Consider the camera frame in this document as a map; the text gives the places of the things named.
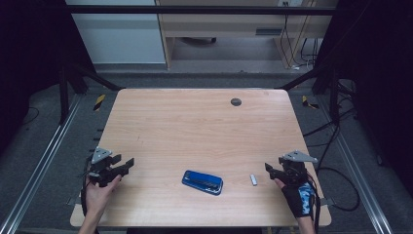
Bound yellow black tape strip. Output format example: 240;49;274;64
93;94;107;112
301;95;320;110

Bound person's left hand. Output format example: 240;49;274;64
84;175;123;215

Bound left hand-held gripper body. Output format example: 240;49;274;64
86;146;122;188

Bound black floor cables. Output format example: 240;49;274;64
303;77;362;213

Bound left hand-held gripper cable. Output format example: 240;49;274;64
79;155;94;217

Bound black metal stand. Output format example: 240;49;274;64
57;62;127;127
275;64;343;127

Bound thin black floor cable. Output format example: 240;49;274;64
21;105;41;127

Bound cables under wooden desk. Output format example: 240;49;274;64
279;1;319;71

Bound light wooden desk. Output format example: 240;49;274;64
155;0;339;70

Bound dark object under desk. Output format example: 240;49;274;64
177;36;218;46

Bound aluminium floor rail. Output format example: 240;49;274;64
316;96;394;234
0;94;84;234

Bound white cabinet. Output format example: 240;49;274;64
65;0;167;65

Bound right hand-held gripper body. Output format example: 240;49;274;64
278;149;319;187

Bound person's right hand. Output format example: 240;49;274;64
274;178;317;219

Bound black horizontal frame bar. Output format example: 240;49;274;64
66;4;339;17

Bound black curtain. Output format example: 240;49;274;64
0;0;95;155
314;0;413;198

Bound blue stapler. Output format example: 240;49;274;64
181;169;225;197

